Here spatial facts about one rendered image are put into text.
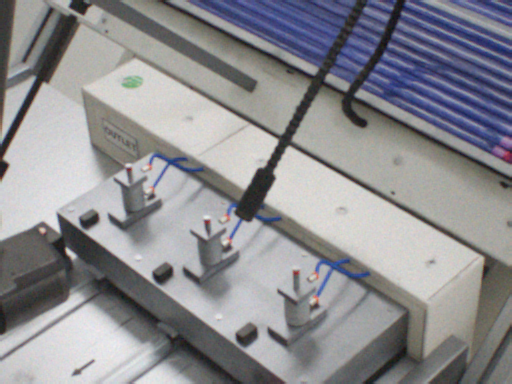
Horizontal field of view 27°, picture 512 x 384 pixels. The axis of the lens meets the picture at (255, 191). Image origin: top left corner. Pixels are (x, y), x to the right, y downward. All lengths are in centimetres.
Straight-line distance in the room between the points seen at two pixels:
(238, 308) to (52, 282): 20
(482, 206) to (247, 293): 23
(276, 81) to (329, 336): 33
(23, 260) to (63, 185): 40
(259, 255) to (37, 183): 32
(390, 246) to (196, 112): 29
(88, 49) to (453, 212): 252
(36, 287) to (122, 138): 40
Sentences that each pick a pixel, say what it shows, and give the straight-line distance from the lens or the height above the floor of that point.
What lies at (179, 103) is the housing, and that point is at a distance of 117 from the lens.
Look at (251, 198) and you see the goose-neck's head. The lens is 87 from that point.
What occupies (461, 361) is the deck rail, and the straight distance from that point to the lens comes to 100.
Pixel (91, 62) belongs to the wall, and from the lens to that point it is 341.
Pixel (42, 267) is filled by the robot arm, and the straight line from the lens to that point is 81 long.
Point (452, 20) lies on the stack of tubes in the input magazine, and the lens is 104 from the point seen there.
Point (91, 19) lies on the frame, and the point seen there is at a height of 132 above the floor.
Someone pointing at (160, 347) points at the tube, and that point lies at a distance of 100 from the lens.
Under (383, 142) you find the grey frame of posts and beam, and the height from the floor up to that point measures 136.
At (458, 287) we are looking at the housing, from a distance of 97.
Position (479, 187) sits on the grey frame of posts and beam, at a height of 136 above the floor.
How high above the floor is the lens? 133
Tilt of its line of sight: 4 degrees down
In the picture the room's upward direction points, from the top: 29 degrees clockwise
